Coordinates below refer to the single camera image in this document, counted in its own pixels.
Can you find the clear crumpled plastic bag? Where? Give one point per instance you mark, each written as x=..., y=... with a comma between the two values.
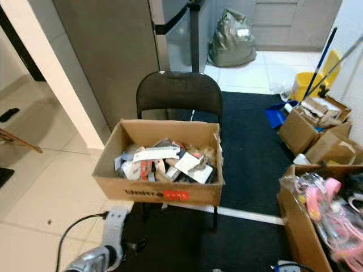
x=281, y=88

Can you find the grey refrigerator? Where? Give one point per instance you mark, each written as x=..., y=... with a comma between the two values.
x=113, y=51

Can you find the black folding chair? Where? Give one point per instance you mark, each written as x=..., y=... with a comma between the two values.
x=178, y=93

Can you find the grey kitchen cabinet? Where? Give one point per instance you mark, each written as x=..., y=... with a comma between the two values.
x=295, y=22

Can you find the black plastic item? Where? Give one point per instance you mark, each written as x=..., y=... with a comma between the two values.
x=354, y=187

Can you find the large cardboard box, pink items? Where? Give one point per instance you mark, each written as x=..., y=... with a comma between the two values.
x=300, y=238

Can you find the yellow mop bucket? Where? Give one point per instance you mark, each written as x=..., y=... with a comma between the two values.
x=305, y=85

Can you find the white paper sheet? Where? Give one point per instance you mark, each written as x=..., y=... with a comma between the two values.
x=195, y=168

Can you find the cardboard box with red label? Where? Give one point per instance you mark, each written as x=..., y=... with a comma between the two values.
x=113, y=187

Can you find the blue dustpan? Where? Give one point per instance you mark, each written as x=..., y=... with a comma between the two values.
x=277, y=116

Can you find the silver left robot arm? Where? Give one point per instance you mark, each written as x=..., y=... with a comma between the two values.
x=116, y=226

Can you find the small cardboard box with scraps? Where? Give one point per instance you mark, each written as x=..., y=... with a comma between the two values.
x=295, y=131

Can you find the dark floor mat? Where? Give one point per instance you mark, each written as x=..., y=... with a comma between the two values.
x=249, y=153

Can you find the grey-green garbage bag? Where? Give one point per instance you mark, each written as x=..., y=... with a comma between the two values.
x=231, y=42

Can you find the open empty cardboard box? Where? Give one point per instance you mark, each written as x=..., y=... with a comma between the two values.
x=332, y=147

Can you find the white printed card strip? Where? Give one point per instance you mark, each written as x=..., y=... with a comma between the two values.
x=156, y=153

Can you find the brown wooden stick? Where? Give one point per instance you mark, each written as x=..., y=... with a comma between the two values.
x=22, y=141

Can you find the white floor tape strip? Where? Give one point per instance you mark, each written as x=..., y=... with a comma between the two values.
x=238, y=214

